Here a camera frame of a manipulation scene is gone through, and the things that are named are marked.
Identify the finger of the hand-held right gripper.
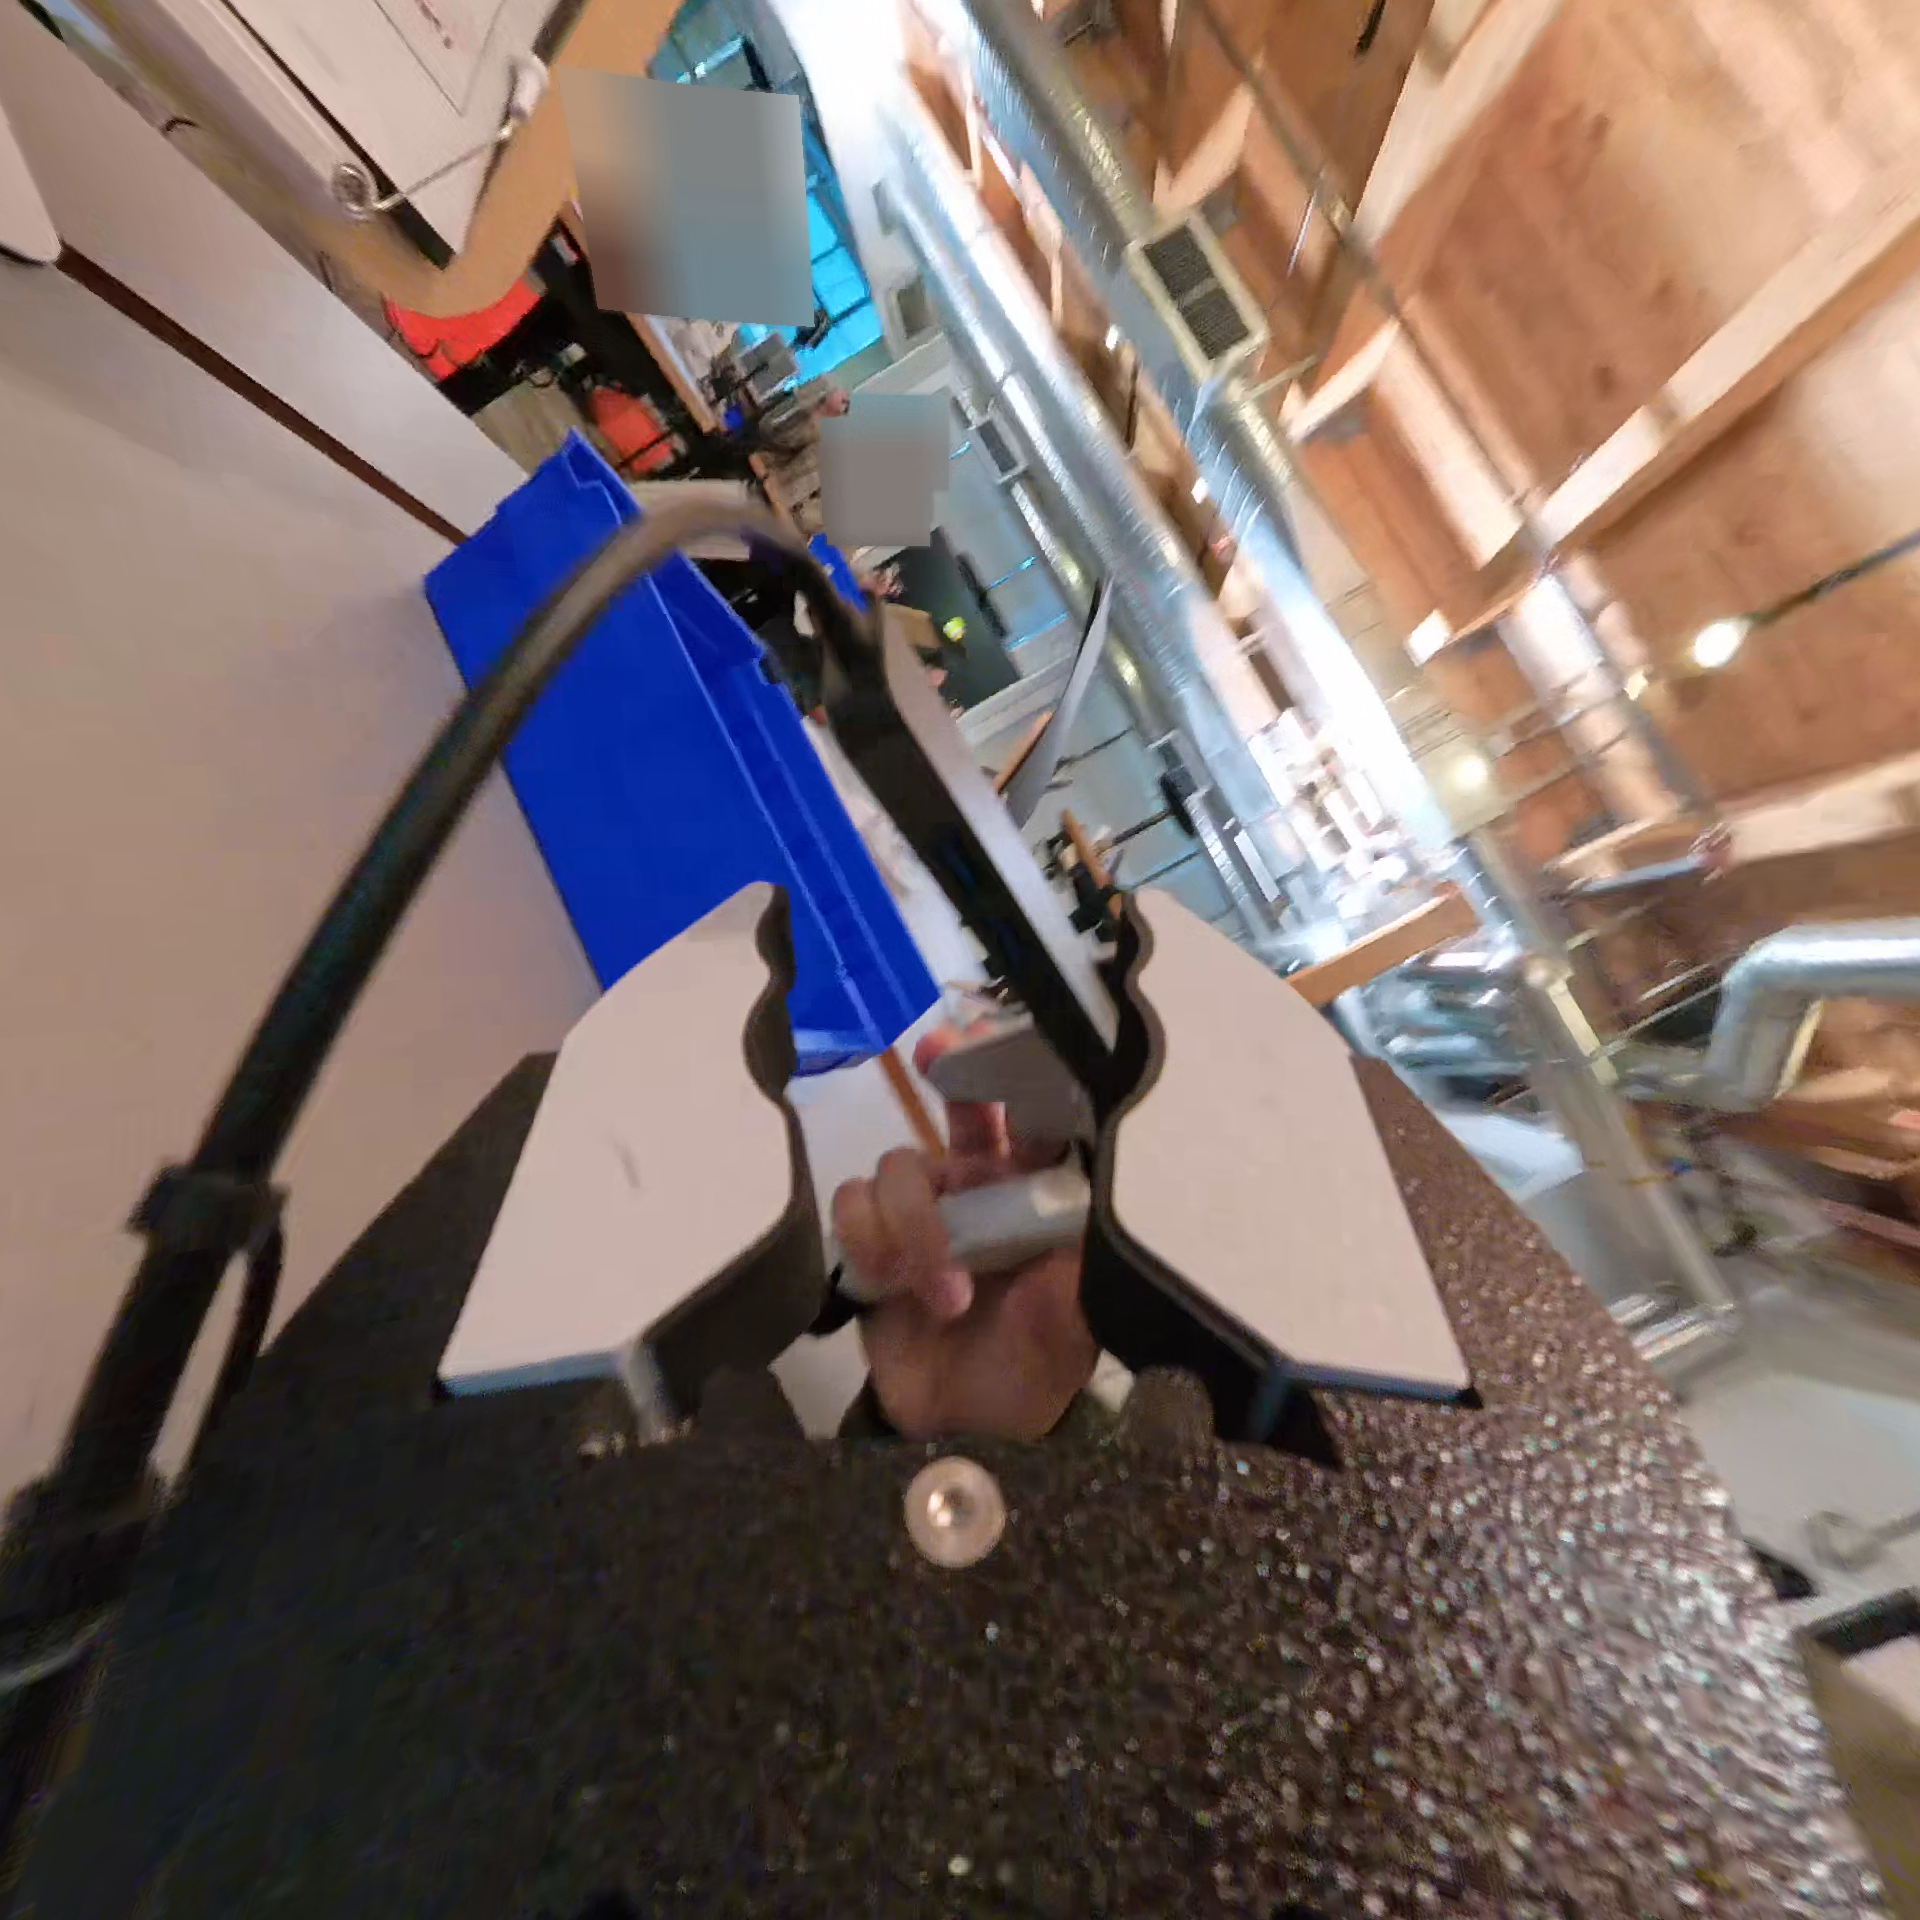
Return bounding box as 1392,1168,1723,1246
824,599,1156,1081

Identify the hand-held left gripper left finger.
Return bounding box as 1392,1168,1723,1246
435,882,829,1398

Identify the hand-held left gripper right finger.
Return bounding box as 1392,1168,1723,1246
1079,888,1479,1470

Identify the grey desk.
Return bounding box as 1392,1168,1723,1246
0,89,991,1502

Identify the person's right hand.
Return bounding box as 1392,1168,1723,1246
829,1103,1100,1444

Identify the blue plastic bin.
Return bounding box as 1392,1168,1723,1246
423,428,943,1078

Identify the orange container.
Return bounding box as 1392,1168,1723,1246
584,383,680,471
382,271,543,366

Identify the silver bent pipe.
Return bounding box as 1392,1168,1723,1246
1695,922,1920,1116

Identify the white air vent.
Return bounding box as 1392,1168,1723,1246
1124,210,1270,387

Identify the cardboard box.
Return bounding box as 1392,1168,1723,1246
1792,1591,1920,1920

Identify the thick black cable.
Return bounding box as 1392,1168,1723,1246
0,491,888,1697

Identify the silver spiral air duct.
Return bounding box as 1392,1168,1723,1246
884,0,1741,1353

